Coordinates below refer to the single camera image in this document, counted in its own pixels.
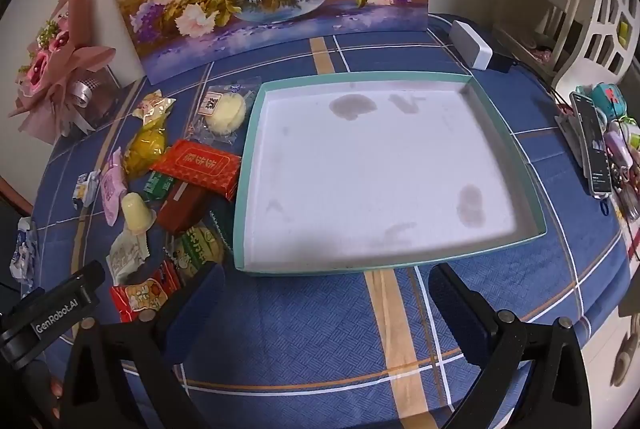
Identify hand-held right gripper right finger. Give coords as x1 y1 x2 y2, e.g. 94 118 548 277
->
427 263 593 429

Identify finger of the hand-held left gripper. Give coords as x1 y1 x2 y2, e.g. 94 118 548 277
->
70 260 107 305

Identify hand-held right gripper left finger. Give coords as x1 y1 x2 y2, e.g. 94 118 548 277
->
60 261 227 429

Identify pale cream wrapper packet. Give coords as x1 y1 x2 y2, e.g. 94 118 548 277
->
106 229 151 286

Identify red orange snack packet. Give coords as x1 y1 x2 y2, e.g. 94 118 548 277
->
110 260 182 322

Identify green yellow cracker packet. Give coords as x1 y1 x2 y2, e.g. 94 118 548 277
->
170 221 226 277

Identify dark green snack packet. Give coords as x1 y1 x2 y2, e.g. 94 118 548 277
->
209 208 236 255

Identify pink purple snack packet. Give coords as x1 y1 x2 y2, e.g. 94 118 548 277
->
100 148 127 226

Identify dark red snack packet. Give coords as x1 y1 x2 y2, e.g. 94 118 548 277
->
157 183 211 235

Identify white green biscuit packet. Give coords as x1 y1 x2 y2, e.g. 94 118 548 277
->
143 172 176 202

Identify red patterned snack packet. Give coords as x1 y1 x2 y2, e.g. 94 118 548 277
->
150 139 242 201

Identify yellow snack bag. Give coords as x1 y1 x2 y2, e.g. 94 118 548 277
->
122 119 168 180

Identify teal shallow box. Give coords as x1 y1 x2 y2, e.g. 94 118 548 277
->
234 70 548 277

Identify clear packet round pastry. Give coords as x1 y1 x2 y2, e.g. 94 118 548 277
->
187 76 263 145

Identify blue white snack packet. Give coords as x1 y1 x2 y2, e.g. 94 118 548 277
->
10 216 40 282

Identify cream jelly cup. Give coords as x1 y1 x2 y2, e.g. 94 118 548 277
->
121 192 157 232

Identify small blue white candy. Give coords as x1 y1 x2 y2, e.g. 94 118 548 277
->
72 170 102 210

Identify blue plaid tablecloth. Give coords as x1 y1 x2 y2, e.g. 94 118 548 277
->
30 12 631 429

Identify smartphone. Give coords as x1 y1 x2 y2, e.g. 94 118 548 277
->
570 92 613 199

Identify pink flower bouquet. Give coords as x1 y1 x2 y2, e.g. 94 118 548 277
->
7 0 121 145

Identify cluttered side stool items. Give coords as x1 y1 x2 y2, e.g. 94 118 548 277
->
602 119 640 222

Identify black power adapter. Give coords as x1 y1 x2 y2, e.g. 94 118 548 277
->
487 52 516 74

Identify white rectangular device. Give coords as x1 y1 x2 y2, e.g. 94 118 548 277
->
449 20 495 71

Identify white lattice chair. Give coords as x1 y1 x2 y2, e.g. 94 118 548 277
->
552 0 640 95

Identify black cable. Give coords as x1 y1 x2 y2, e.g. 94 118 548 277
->
510 59 571 110

